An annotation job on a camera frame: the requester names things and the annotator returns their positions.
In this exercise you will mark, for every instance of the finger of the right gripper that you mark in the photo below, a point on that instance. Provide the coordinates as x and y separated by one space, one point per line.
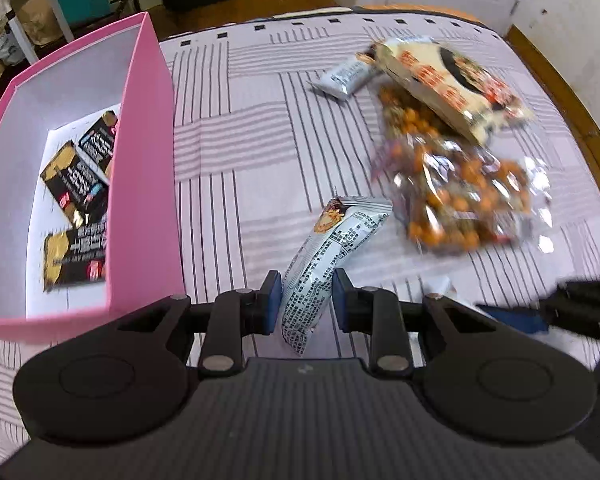
525 320

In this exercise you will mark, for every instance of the black cracker pack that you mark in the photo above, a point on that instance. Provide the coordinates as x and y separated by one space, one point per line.
98 142
75 257
80 193

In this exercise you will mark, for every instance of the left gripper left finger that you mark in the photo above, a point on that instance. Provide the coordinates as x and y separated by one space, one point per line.
234 315

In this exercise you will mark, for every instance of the silver snack bar wrapper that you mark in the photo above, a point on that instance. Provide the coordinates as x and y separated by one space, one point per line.
344 226

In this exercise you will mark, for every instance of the pink cardboard box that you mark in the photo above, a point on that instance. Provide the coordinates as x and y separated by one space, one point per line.
119 67

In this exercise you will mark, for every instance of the clear bag orange nuts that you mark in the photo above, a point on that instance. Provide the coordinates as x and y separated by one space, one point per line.
451 195

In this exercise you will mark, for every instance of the cream noodle snack bag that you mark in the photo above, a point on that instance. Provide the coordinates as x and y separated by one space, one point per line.
471 100

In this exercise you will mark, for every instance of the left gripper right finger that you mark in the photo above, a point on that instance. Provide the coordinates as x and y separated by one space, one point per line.
377 313

